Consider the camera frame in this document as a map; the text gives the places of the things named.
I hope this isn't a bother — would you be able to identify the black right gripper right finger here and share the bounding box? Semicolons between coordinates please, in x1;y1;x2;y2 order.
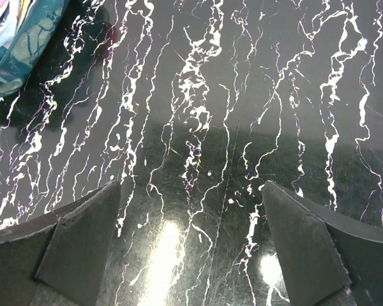
262;181;383;305

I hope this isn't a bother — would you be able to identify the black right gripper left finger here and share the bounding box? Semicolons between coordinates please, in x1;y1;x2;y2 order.
0;182;121;305

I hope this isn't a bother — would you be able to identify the teal patterned towel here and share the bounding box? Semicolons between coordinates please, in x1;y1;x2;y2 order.
0;1;70;98

